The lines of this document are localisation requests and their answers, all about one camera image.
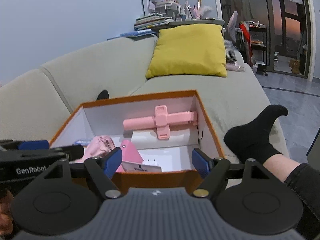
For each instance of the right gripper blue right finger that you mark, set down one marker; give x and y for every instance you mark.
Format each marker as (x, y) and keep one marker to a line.
(201, 162)

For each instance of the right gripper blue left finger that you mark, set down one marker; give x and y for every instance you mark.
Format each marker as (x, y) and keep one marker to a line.
(111, 162)

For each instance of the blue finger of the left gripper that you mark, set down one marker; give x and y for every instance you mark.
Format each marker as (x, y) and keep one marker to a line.
(34, 145)

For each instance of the pink card holder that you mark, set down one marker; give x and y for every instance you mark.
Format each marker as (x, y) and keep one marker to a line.
(130, 153)

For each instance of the pink selfie stick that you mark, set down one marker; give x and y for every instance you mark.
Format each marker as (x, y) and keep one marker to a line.
(161, 121)

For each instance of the left hand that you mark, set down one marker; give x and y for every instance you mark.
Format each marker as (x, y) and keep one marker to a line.
(6, 224)

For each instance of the pink pouch in box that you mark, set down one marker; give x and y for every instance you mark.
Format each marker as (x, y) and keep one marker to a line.
(98, 147)

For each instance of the beige sofa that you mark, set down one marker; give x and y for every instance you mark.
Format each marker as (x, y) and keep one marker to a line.
(37, 103)

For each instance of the white charger adapter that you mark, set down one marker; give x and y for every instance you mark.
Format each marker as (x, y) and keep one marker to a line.
(151, 163)

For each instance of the black sock foot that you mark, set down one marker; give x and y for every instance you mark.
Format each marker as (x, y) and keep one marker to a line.
(251, 140)

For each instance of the orange cardboard box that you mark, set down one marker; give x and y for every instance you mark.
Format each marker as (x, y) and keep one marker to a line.
(105, 117)

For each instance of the black trouser leg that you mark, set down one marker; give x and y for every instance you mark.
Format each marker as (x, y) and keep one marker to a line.
(304, 182)

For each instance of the grey checked small cushion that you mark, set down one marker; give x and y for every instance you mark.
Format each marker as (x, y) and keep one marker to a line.
(230, 54)

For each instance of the yellow cushion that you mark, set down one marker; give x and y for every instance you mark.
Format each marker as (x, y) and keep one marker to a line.
(195, 49)

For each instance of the black metal shelf rack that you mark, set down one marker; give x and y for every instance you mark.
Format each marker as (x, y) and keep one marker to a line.
(253, 36)

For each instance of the stack of books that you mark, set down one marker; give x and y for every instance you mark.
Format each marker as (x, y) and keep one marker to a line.
(151, 21)

